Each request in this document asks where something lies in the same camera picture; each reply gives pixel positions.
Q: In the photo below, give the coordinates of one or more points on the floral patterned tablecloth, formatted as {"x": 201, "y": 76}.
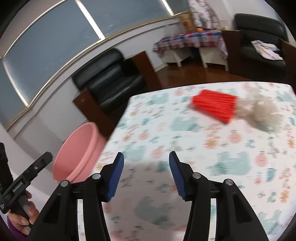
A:
{"x": 147, "y": 206}

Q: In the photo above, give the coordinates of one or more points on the brown paper bag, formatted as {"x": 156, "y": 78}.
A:
{"x": 188, "y": 22}

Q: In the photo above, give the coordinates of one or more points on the red foam fruit net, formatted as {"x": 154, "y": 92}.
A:
{"x": 218, "y": 105}

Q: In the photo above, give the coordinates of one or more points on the left black leather armchair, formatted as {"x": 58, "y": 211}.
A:
{"x": 107, "y": 82}

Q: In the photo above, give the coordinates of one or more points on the black leather armchair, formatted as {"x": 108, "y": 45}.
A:
{"x": 107, "y": 82}
{"x": 243, "y": 59}

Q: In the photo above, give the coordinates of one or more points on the orange fruit on table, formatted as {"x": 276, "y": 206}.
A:
{"x": 200, "y": 30}

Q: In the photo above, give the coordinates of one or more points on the left hand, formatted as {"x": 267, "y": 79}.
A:
{"x": 18, "y": 224}

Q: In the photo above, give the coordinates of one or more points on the right black leather armchair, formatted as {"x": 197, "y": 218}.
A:
{"x": 243, "y": 59}

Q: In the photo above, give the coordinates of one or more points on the floral padded jacket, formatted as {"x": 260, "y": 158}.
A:
{"x": 203, "y": 15}

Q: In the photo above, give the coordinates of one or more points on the plaid covered side table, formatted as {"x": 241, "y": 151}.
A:
{"x": 210, "y": 44}

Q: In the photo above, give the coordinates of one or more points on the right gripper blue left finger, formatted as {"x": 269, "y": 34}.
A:
{"x": 113, "y": 176}

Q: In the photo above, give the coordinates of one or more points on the cloth on right armchair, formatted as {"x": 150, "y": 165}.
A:
{"x": 267, "y": 51}

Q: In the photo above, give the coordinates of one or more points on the clear crumpled plastic bag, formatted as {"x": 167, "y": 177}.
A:
{"x": 260, "y": 111}

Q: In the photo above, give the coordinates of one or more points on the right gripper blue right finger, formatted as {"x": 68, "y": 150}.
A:
{"x": 177, "y": 171}

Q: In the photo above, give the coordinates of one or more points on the pink plastic bucket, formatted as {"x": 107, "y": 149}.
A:
{"x": 79, "y": 153}

